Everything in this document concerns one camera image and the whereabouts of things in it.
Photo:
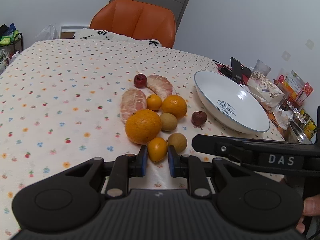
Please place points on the white plastic bag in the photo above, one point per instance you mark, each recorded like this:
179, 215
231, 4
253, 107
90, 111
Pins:
48, 33

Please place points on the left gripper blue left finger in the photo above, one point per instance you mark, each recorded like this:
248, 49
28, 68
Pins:
122, 169

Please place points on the orange leather chair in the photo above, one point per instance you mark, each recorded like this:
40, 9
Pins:
138, 20

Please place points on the large orange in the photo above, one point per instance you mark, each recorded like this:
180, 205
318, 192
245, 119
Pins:
143, 126

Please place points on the white fluffy cushion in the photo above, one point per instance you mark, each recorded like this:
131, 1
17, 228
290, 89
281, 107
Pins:
87, 33

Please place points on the red snack packets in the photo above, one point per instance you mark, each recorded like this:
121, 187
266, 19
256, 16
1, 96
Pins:
292, 85

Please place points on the floral tissue pack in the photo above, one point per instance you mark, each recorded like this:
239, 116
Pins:
266, 93

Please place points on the black metal shelf rack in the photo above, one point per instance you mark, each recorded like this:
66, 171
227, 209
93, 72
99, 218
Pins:
16, 45

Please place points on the clear drinking glass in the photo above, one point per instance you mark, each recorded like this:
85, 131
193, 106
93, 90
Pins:
261, 68

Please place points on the black smartphone on stand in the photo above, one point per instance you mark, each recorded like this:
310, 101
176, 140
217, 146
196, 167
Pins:
236, 71

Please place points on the dark red small fruit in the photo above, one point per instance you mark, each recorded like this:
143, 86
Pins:
140, 81

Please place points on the person's right hand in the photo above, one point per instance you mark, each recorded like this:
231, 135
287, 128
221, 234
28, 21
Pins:
311, 209

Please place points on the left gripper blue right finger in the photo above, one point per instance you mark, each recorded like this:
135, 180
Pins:
191, 168

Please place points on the small kumquat orange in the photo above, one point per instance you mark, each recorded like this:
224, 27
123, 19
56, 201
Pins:
157, 149

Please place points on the floral dotted tablecloth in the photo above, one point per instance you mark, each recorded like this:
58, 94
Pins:
60, 106

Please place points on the white plate with blue rim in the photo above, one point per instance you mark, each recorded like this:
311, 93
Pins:
230, 104

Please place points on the brown longan fruit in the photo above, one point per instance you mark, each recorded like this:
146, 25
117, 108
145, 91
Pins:
169, 122
179, 142

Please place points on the medium orange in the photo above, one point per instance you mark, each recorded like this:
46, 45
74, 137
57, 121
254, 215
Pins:
175, 105

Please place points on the steel bowl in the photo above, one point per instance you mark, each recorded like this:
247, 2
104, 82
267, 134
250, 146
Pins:
294, 134

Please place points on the peeled pomelo segment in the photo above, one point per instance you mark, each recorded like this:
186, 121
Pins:
160, 86
132, 100

